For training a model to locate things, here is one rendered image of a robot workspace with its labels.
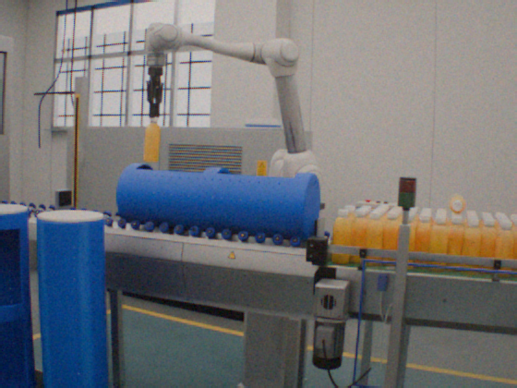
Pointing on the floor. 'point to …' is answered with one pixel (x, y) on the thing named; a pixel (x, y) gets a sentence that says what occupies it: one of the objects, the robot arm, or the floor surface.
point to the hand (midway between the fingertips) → (154, 110)
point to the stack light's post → (398, 305)
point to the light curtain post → (79, 140)
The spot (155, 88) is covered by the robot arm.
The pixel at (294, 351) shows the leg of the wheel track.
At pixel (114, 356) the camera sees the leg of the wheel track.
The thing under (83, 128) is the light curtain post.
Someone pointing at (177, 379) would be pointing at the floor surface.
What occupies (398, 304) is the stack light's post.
